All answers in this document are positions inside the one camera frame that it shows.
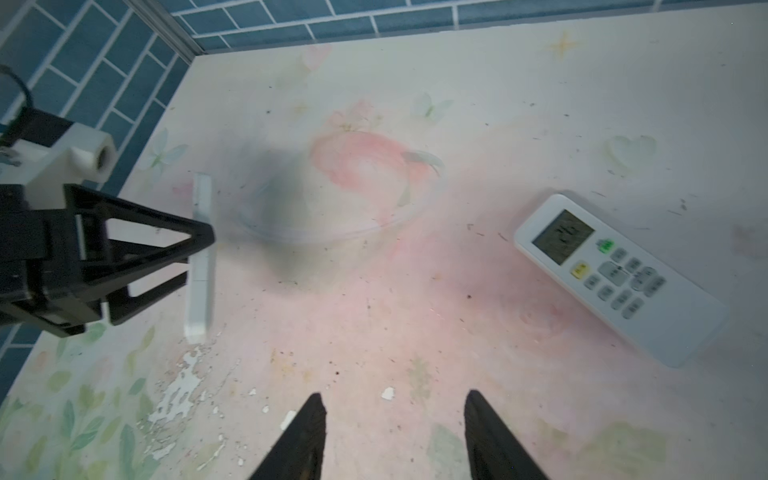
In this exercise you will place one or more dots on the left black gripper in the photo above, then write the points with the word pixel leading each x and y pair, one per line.
pixel 46 253

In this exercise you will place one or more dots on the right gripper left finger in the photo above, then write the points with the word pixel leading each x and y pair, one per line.
pixel 299 451

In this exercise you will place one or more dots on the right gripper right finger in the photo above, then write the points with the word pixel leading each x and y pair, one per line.
pixel 493 451

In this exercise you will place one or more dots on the white remote with display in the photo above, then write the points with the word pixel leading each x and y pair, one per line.
pixel 641 298

